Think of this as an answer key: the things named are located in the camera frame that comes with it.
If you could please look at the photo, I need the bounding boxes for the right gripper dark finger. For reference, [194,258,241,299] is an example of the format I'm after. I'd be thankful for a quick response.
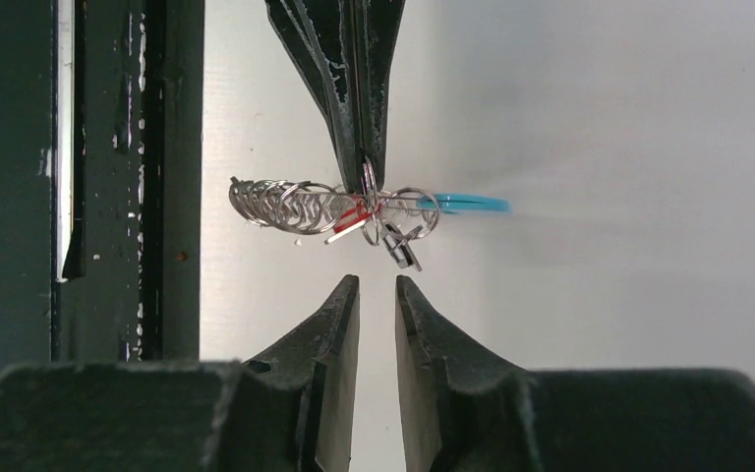
[0,275,360,471]

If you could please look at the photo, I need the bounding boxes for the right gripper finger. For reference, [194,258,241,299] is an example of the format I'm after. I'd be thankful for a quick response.
[395,275,755,471]

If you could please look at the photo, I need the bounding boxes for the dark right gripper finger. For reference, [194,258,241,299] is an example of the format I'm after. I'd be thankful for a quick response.
[265,0,364,194]
[354,0,405,189]

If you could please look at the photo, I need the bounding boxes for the red tagged key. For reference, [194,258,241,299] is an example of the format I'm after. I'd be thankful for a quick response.
[323,200,382,246]

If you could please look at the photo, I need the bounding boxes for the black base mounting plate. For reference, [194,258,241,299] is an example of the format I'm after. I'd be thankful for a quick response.
[0,1,204,372]

